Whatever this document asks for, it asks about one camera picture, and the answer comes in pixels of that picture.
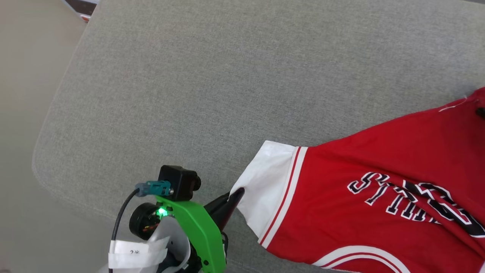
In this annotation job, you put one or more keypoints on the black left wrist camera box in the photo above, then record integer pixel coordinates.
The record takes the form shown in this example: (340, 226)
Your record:
(180, 182)

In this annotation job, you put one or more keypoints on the red and white basketball jersey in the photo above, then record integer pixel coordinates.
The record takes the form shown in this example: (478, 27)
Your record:
(360, 212)

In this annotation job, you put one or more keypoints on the white tape label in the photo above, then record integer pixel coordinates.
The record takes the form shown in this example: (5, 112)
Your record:
(136, 254)

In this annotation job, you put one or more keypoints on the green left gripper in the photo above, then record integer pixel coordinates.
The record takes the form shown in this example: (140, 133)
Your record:
(201, 235)

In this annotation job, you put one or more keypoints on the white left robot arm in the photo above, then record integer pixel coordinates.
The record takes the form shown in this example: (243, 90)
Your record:
(176, 237)

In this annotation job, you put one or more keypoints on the teal left camera connector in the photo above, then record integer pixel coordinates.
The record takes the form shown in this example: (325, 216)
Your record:
(155, 187)

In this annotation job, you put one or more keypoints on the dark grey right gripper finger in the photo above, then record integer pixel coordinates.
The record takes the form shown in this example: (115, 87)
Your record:
(481, 112)

